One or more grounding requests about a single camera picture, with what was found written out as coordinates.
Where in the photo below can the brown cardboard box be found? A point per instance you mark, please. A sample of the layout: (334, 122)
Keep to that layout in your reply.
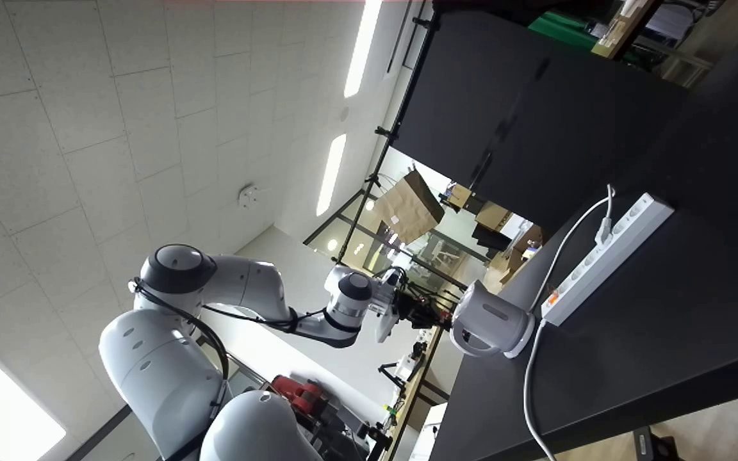
(408, 209)

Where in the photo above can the long ceiling light lower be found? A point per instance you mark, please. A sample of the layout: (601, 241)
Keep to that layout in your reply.
(332, 174)

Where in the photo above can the green box on shelf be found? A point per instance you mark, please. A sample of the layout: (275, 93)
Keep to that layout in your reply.
(566, 29)

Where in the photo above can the white power strip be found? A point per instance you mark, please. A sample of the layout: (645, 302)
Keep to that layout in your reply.
(626, 236)

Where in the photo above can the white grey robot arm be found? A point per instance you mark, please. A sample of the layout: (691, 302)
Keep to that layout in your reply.
(170, 366)

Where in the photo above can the long ceiling light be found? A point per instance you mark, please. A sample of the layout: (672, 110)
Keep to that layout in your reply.
(332, 174)
(362, 47)

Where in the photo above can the black partition panel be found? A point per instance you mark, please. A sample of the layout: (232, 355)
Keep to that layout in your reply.
(523, 122)

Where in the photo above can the red black equipment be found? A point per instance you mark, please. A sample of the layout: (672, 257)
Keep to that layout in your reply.
(329, 425)

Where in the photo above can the white electric kettle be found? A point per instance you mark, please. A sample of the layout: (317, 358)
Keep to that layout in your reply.
(485, 324)

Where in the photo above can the long ceiling light upper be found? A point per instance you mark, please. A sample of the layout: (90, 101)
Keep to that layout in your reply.
(362, 47)

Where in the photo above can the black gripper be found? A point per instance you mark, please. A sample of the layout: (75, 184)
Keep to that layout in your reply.
(420, 314)

